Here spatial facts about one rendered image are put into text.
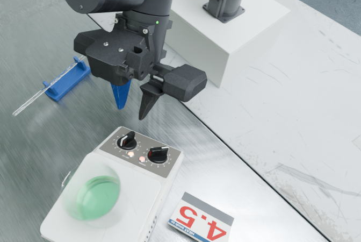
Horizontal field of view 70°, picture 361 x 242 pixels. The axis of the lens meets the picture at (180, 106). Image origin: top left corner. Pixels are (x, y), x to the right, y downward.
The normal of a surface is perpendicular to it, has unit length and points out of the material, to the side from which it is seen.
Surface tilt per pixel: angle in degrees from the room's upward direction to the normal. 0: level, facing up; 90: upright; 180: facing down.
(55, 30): 0
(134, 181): 0
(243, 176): 0
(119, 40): 8
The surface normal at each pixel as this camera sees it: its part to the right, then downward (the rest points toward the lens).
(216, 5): -0.75, 0.53
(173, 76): -0.17, -0.33
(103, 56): 0.04, -0.64
